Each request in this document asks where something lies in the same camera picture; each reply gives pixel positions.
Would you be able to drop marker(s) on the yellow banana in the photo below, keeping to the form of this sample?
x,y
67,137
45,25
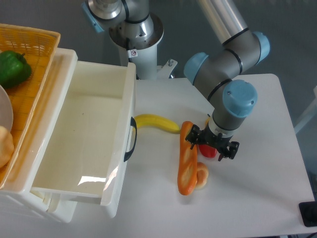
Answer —
x,y
156,121

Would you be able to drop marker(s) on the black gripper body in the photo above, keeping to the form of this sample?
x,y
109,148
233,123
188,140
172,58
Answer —
x,y
216,140

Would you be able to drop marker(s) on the red bell pepper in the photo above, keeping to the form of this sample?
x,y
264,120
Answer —
x,y
207,151

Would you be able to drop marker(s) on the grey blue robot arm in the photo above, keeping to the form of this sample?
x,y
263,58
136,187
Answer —
x,y
215,78

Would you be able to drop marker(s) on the green bell pepper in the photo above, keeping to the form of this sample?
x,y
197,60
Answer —
x,y
14,69

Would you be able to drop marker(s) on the white plastic drawer cabinet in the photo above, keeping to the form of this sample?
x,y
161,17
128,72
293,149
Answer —
x,y
17,196

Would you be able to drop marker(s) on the long orange baguette bread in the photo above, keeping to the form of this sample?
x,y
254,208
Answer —
x,y
188,159

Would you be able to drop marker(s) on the black drawer handle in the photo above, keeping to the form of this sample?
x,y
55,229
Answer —
x,y
131,140

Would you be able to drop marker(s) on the tan bread in basket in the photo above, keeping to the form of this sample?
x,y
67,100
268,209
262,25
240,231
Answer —
x,y
6,146

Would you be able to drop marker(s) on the beige plate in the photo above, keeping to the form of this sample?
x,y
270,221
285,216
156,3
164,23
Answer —
x,y
6,110

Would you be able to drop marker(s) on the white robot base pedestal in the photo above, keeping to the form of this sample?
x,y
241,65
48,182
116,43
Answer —
x,y
138,43

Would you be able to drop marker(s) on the white frame at right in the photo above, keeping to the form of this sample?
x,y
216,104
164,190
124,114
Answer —
x,y
307,114

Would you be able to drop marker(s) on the white plastic drawer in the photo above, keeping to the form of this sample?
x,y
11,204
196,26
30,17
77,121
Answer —
x,y
86,156

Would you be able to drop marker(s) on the orange woven plastic basket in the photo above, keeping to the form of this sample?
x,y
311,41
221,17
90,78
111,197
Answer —
x,y
39,47

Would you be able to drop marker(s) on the small round bread roll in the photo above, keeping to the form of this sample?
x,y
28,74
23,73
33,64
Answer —
x,y
202,175

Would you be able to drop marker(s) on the black device at edge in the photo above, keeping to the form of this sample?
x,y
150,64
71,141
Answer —
x,y
308,212

